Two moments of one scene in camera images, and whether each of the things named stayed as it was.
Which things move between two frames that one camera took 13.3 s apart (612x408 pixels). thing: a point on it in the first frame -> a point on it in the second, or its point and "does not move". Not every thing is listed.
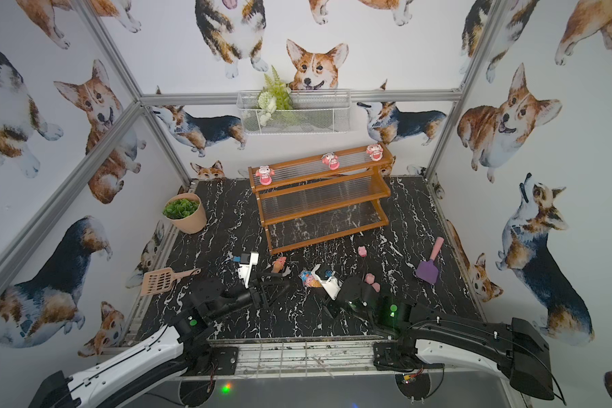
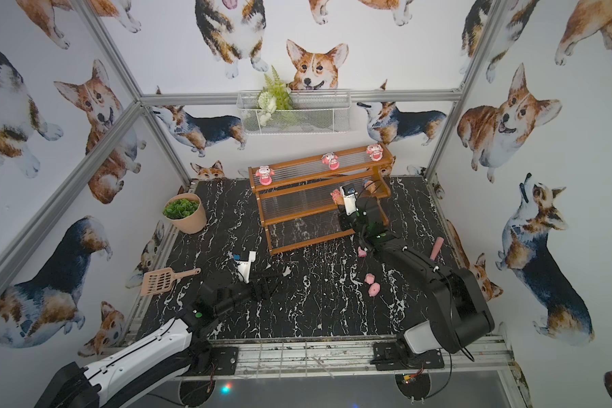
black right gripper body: x=342 y=303 -> x=348 y=221
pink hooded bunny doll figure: x=265 y=173 does not move
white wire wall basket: x=314 y=111 does not move
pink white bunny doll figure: x=375 y=151 does not move
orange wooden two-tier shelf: x=310 y=199 does not move
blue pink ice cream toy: x=309 y=280 -> x=370 y=186
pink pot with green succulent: x=186 y=212 does not move
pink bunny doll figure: x=331 y=160 does not move
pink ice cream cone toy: x=278 y=265 -> x=337 y=196
